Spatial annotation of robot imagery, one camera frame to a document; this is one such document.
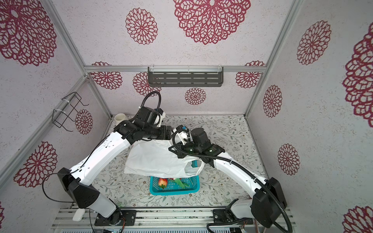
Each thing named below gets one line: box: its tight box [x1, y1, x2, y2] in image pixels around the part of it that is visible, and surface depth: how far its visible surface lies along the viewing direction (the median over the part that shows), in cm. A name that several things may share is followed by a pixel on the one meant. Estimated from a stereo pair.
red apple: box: [158, 177, 168, 190], surface depth 83 cm
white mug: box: [114, 113, 126, 126], surface depth 112 cm
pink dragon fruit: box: [168, 177, 186, 189], surface depth 81 cm
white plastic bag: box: [124, 139, 205, 179], surface depth 76 cm
